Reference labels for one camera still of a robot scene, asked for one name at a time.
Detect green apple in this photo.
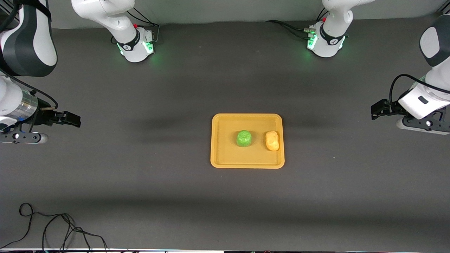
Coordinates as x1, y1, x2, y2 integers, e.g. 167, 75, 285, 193
236, 130, 252, 148

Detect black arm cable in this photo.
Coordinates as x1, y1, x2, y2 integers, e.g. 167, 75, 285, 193
389, 73, 450, 106
0, 70, 59, 109

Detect yellow potato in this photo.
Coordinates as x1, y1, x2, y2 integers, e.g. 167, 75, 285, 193
265, 131, 280, 152

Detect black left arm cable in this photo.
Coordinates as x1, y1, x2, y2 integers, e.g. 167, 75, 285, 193
389, 73, 450, 106

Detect black right arm base cables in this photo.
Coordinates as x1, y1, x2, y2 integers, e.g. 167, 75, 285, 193
127, 6, 161, 45

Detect yellow plastic tray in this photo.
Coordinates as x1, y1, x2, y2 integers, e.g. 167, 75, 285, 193
210, 113, 285, 169

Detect black left arm base cables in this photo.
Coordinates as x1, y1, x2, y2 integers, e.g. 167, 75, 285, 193
266, 7, 328, 40

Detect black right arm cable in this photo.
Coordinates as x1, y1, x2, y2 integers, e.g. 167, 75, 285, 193
0, 70, 59, 109

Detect thin black loose cable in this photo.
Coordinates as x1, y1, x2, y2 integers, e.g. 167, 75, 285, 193
0, 203, 109, 252

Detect black arm base cables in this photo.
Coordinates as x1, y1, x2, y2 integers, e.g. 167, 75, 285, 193
266, 7, 328, 40
127, 6, 161, 45

